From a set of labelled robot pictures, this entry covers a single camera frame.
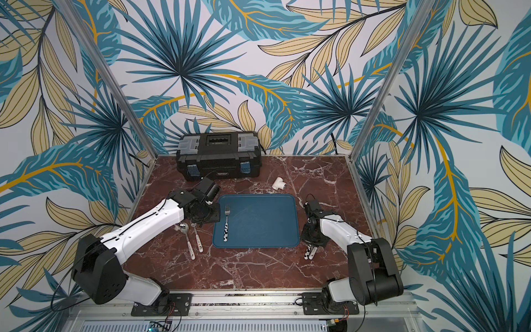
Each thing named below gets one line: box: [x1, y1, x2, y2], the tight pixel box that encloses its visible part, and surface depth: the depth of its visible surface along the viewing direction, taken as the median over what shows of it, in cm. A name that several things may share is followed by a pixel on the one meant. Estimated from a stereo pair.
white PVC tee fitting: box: [271, 177, 287, 191], surface depth 107 cm
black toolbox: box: [176, 132, 263, 181], surface depth 102 cm
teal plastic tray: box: [212, 193, 301, 249], surface depth 95 cm
